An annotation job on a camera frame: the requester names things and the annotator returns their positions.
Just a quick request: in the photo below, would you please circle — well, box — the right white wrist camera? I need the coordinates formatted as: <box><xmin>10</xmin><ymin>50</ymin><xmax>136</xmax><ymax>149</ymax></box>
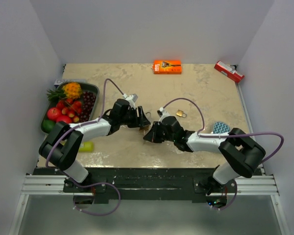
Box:
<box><xmin>157</xmin><ymin>107</ymin><xmax>171</xmax><ymax>122</ymax></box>

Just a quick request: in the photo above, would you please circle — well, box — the blue zigzag patterned pouch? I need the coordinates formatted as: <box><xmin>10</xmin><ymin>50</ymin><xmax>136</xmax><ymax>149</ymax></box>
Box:
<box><xmin>212</xmin><ymin>121</ymin><xmax>231</xmax><ymax>134</ymax></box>

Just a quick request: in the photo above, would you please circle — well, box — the red apple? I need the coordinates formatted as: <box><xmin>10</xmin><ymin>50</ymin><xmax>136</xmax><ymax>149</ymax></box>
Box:
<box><xmin>47</xmin><ymin>107</ymin><xmax>62</xmax><ymax>121</ymax></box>
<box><xmin>56</xmin><ymin>115</ymin><xmax>72</xmax><ymax>124</ymax></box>

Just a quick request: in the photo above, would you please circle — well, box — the orange razor box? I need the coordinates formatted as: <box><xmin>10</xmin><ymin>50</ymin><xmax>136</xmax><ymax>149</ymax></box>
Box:
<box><xmin>152</xmin><ymin>60</ymin><xmax>182</xmax><ymax>74</ymax></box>

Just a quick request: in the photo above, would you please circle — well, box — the small white blue box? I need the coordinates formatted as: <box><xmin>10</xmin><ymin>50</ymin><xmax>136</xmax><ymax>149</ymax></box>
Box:
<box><xmin>54</xmin><ymin>79</ymin><xmax>86</xmax><ymax>87</ymax></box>

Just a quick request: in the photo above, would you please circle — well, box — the red white box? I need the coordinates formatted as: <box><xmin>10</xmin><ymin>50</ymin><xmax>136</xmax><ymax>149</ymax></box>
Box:
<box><xmin>214</xmin><ymin>61</ymin><xmax>245</xmax><ymax>83</ymax></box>

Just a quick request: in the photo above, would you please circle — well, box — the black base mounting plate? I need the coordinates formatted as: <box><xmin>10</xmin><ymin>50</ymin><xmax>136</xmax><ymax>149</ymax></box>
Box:
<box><xmin>33</xmin><ymin>168</ymin><xmax>239</xmax><ymax>207</ymax></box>

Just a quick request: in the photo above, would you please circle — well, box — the yellow green bottle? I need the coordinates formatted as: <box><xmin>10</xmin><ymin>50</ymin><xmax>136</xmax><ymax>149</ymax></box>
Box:
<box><xmin>78</xmin><ymin>141</ymin><xmax>95</xmax><ymax>152</ymax></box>

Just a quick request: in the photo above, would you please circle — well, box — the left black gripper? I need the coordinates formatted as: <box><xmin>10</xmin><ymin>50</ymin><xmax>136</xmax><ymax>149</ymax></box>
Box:
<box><xmin>119</xmin><ymin>106</ymin><xmax>150</xmax><ymax>128</ymax></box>

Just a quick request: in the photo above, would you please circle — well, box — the green lime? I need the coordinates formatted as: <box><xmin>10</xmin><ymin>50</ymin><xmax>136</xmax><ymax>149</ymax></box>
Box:
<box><xmin>42</xmin><ymin>119</ymin><xmax>55</xmax><ymax>133</ymax></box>

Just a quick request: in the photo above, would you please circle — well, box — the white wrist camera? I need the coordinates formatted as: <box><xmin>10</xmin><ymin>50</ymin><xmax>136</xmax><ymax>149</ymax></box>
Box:
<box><xmin>157</xmin><ymin>107</ymin><xmax>171</xmax><ymax>122</ymax></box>
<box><xmin>122</xmin><ymin>94</ymin><xmax>138</xmax><ymax>105</ymax></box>

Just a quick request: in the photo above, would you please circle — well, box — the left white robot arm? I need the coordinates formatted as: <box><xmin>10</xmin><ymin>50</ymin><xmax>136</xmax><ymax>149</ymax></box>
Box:
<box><xmin>39</xmin><ymin>99</ymin><xmax>150</xmax><ymax>192</ymax></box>

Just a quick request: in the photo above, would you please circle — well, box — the small brass padlock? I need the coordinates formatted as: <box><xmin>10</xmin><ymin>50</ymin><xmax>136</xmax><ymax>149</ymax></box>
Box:
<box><xmin>176</xmin><ymin>110</ymin><xmax>187</xmax><ymax>118</ymax></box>

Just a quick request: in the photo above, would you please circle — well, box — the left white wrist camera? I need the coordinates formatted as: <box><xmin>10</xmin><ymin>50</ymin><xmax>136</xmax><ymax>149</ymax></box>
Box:
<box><xmin>122</xmin><ymin>94</ymin><xmax>138</xmax><ymax>105</ymax></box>

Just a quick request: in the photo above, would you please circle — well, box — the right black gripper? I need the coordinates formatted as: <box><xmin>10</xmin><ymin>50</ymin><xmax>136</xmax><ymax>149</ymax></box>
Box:
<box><xmin>144</xmin><ymin>121</ymin><xmax>176</xmax><ymax>143</ymax></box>

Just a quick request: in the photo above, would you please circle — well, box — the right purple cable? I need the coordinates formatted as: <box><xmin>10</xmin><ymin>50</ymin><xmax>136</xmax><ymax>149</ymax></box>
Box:
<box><xmin>161</xmin><ymin>98</ymin><xmax>284</xmax><ymax>164</ymax></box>

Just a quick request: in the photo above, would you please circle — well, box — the small silver key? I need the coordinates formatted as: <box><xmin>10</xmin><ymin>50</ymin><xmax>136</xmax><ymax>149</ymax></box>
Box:
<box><xmin>140</xmin><ymin>128</ymin><xmax>149</xmax><ymax>135</ymax></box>

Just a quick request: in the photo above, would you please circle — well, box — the dark green fruit tray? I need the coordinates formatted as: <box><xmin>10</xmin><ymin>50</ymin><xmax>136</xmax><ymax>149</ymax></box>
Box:
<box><xmin>40</xmin><ymin>82</ymin><xmax>100</xmax><ymax>135</ymax></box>

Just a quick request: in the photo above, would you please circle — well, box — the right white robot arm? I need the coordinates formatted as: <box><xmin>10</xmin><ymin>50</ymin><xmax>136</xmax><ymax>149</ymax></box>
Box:
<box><xmin>143</xmin><ymin>116</ymin><xmax>266</xmax><ymax>194</ymax></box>

